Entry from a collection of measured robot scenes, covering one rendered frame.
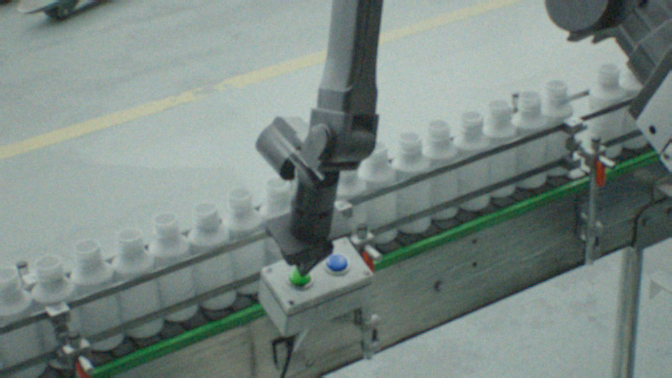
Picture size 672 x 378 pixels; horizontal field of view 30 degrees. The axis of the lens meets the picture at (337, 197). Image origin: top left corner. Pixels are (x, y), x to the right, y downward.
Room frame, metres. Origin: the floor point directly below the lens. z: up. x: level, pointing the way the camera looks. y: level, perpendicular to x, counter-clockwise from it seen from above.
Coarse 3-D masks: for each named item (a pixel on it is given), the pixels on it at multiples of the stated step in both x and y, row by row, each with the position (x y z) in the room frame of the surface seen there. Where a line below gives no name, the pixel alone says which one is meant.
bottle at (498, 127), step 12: (492, 108) 1.82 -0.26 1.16; (504, 108) 1.82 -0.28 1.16; (492, 120) 1.82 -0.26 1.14; (504, 120) 1.82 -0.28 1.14; (492, 132) 1.81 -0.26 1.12; (504, 132) 1.81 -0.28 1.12; (516, 132) 1.82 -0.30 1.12; (492, 144) 1.81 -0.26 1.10; (492, 156) 1.81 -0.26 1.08; (504, 156) 1.80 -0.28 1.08; (516, 156) 1.82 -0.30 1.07; (492, 168) 1.81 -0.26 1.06; (504, 168) 1.80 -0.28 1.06; (516, 168) 1.83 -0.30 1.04; (492, 180) 1.80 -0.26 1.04; (492, 192) 1.80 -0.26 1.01; (504, 192) 1.80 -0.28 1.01
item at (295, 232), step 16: (336, 208) 1.45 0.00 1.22; (272, 224) 1.41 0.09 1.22; (288, 224) 1.41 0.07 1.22; (304, 224) 1.38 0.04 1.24; (320, 224) 1.38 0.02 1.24; (336, 224) 1.42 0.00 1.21; (288, 240) 1.39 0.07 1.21; (304, 240) 1.39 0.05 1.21; (320, 240) 1.39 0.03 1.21; (288, 256) 1.36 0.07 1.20
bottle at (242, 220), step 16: (240, 192) 1.61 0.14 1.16; (240, 208) 1.58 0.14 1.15; (224, 224) 1.59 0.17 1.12; (240, 224) 1.57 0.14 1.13; (256, 224) 1.58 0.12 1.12; (240, 256) 1.57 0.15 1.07; (256, 256) 1.57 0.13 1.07; (240, 272) 1.57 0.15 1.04; (256, 272) 1.57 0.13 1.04; (240, 288) 1.57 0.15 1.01; (256, 288) 1.57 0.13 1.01
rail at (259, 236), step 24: (576, 96) 1.95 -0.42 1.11; (504, 144) 1.79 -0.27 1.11; (600, 144) 1.89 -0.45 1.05; (456, 168) 1.74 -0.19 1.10; (552, 168) 1.84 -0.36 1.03; (384, 192) 1.67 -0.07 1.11; (480, 192) 1.76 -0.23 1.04; (408, 216) 1.70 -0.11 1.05; (240, 240) 1.55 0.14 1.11; (192, 264) 1.51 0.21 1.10; (24, 288) 1.46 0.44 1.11; (120, 288) 1.46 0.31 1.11; (168, 312) 1.49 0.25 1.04; (96, 336) 1.43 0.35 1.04; (48, 360) 1.40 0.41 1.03
